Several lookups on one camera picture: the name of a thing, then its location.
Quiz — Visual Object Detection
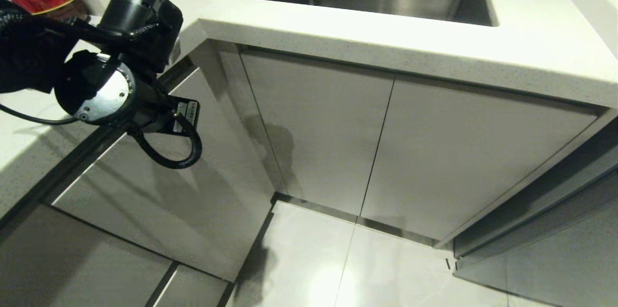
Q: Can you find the grey cabinet door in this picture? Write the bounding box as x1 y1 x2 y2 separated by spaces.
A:
361 78 600 242
240 50 394 217
453 168 618 307

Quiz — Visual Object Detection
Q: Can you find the metal kick plate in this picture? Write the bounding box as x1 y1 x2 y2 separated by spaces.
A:
274 193 438 248

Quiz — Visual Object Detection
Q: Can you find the grey drawer front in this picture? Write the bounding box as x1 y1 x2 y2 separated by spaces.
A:
0 203 173 307
52 68 276 282

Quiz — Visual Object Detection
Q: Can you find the black cable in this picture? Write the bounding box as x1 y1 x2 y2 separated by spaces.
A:
127 113 203 169

